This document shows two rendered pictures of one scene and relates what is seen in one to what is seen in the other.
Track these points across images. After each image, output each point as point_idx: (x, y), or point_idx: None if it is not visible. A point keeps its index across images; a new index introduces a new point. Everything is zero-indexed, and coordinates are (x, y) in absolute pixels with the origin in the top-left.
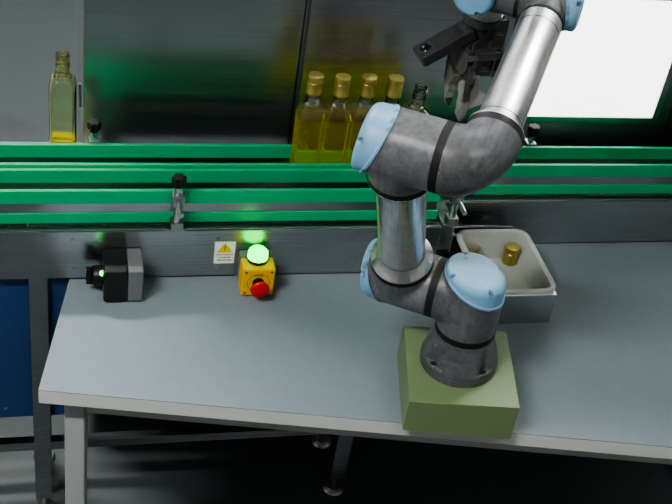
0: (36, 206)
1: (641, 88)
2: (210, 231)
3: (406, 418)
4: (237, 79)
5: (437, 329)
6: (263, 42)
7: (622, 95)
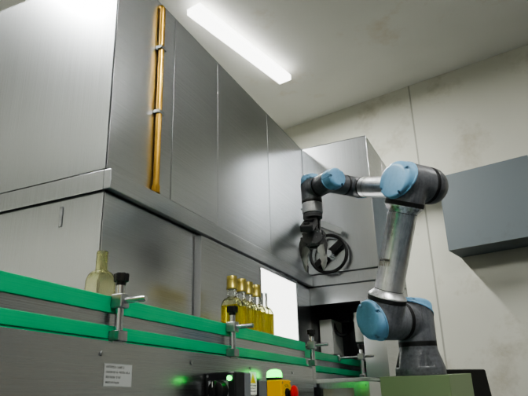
0: (166, 327)
1: (293, 331)
2: (247, 361)
3: (451, 391)
4: (169, 305)
5: (416, 342)
6: (178, 278)
7: (290, 335)
